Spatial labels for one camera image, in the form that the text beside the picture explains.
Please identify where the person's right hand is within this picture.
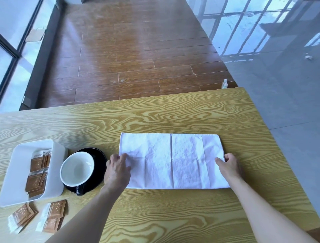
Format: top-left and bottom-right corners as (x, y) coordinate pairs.
(215, 153), (245, 181)

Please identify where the person's left hand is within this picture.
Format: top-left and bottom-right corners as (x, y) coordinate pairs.
(104, 153), (132, 193)

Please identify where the white cloth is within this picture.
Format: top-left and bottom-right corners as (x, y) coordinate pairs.
(118, 132), (231, 190)

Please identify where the person's right forearm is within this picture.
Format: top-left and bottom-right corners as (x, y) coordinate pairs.
(229, 175), (318, 243)

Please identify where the person's left forearm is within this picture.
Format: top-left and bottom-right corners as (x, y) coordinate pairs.
(45, 182), (125, 243)

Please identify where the black saucer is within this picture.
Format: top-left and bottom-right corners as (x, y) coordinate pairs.
(65, 147), (108, 195)

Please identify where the black cup with white inside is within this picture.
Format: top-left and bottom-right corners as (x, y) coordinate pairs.
(59, 151), (96, 196)

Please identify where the brown sugar sachet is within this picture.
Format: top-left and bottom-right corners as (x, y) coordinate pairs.
(7, 213), (30, 235)
(45, 199), (68, 219)
(36, 216), (64, 234)
(12, 202), (39, 226)

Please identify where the pile of brown sugar sachets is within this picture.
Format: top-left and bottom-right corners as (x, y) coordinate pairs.
(25, 149), (52, 198)

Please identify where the white rectangular container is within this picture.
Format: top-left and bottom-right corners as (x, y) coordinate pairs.
(0, 139), (69, 208)

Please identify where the cardboard piece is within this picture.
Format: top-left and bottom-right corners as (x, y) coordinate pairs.
(25, 29), (46, 43)

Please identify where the black window frame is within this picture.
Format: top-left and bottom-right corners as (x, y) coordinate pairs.
(0, 0), (44, 102)

